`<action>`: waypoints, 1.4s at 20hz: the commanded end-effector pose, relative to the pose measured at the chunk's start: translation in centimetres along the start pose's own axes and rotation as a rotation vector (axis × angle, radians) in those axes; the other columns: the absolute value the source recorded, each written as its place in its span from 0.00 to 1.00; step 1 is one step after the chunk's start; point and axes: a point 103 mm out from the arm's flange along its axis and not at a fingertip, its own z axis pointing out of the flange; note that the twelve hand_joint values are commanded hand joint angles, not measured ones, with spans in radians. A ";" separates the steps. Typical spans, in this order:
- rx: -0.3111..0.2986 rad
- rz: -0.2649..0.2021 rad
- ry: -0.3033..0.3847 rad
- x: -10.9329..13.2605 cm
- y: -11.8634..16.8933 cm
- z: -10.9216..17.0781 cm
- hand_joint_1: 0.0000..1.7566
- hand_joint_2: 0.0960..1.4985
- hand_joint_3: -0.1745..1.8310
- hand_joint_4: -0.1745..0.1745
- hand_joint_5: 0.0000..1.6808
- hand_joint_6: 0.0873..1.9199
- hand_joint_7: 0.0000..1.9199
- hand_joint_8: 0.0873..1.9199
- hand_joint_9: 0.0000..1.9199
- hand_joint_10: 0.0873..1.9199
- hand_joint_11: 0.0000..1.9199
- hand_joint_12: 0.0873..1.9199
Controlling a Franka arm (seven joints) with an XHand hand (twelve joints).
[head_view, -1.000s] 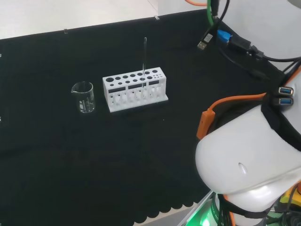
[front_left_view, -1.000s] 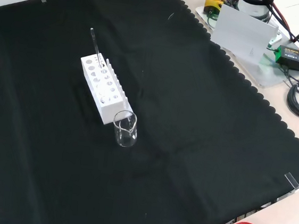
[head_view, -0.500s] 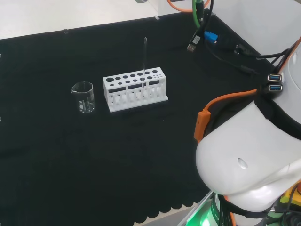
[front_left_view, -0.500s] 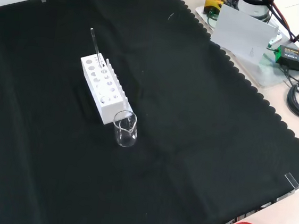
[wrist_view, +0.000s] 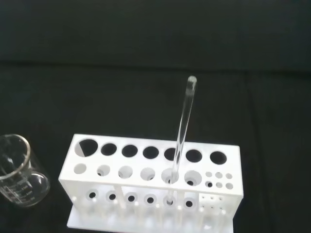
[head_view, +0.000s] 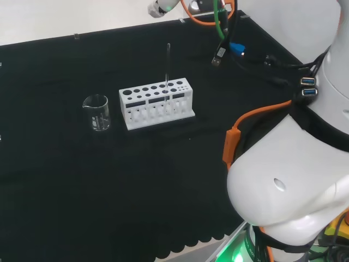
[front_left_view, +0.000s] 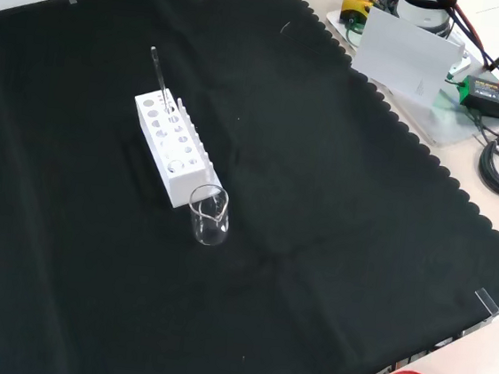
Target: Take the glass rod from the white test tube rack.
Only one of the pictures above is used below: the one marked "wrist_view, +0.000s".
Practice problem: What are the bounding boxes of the white test tube rack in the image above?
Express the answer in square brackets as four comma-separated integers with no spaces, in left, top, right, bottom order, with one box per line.
[58,133,244,233]

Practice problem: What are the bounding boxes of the clear glass beaker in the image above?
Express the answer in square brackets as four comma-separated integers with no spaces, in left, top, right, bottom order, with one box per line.
[0,133,51,208]

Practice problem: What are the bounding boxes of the black bench cloth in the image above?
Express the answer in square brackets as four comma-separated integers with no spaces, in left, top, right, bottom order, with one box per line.
[0,0,311,233]

